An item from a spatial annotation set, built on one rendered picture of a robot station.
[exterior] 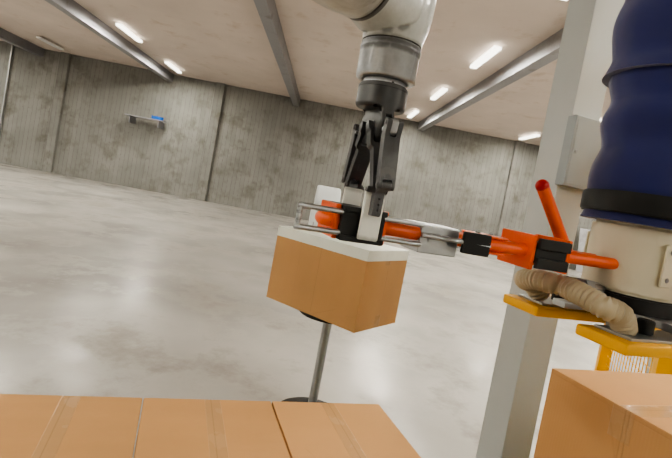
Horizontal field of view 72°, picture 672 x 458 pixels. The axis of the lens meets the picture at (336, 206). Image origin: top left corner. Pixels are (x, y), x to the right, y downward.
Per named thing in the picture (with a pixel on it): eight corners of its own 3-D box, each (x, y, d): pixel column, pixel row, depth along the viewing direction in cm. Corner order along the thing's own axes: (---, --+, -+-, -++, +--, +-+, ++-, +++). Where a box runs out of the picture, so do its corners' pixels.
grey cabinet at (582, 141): (588, 192, 207) (603, 125, 206) (599, 193, 202) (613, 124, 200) (553, 184, 200) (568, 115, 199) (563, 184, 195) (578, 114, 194)
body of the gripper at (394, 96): (419, 86, 67) (407, 150, 67) (394, 94, 75) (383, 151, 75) (372, 73, 64) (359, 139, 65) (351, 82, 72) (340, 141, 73)
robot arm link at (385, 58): (404, 60, 75) (397, 97, 75) (352, 45, 72) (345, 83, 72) (433, 48, 66) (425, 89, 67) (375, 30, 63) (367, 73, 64)
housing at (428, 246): (433, 250, 80) (438, 224, 79) (456, 258, 73) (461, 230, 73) (397, 244, 77) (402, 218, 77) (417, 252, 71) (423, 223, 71)
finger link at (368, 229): (384, 193, 67) (386, 193, 66) (375, 241, 67) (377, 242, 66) (365, 190, 66) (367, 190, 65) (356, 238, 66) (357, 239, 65)
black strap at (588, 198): (631, 219, 105) (634, 202, 105) (751, 236, 83) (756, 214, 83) (554, 204, 97) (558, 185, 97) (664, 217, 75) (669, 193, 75)
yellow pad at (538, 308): (616, 314, 111) (620, 293, 111) (657, 328, 101) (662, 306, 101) (501, 301, 99) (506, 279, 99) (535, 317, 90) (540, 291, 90)
